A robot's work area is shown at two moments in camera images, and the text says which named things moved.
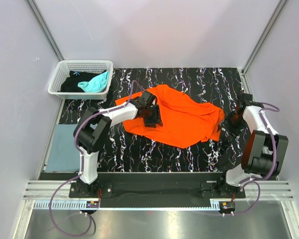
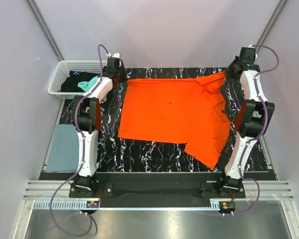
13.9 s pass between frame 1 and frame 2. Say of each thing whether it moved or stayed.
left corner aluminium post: stayed
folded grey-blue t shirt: stayed
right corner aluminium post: stayed
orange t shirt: moved
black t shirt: stayed
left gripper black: moved
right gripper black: moved
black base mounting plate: stayed
